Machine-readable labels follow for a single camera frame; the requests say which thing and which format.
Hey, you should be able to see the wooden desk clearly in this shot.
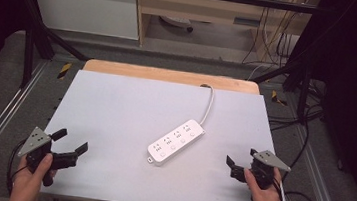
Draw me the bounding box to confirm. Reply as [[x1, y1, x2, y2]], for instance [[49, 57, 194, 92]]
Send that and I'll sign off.
[[128, 0, 323, 67]]

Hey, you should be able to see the white power strip cable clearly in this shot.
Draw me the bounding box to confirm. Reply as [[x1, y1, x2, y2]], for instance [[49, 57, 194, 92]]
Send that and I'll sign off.
[[196, 83, 217, 127]]

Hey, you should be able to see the white cabinet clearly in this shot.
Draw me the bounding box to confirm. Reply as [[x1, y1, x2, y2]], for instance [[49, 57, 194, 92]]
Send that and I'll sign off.
[[24, 0, 144, 41]]

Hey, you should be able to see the black metal stand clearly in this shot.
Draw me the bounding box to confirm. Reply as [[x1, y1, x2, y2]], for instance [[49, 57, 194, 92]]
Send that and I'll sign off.
[[1, 0, 97, 96], [248, 52, 318, 124]]

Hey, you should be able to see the bundle of hanging cables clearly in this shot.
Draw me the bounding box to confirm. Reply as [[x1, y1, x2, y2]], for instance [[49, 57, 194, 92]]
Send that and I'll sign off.
[[241, 0, 314, 72]]

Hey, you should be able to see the person's left hand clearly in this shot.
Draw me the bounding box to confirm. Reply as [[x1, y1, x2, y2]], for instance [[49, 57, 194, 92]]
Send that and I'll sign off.
[[8, 149, 60, 201]]

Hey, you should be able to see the office chair base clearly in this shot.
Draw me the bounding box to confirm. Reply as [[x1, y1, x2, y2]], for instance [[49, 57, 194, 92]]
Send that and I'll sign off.
[[158, 14, 196, 34]]

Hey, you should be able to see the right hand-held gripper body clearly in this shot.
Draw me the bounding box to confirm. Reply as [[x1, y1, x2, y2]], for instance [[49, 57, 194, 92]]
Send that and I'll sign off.
[[229, 146, 294, 194]]

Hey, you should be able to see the aluminium rail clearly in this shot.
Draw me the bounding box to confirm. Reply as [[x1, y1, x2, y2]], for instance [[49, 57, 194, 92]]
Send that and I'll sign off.
[[0, 56, 50, 194], [288, 124, 356, 201]]

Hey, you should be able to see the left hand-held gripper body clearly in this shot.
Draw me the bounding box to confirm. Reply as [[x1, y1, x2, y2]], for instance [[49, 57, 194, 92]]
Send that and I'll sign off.
[[15, 124, 82, 190]]

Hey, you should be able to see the white power strip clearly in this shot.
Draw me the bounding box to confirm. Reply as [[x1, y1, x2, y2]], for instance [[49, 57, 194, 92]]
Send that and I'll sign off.
[[145, 114, 208, 171]]

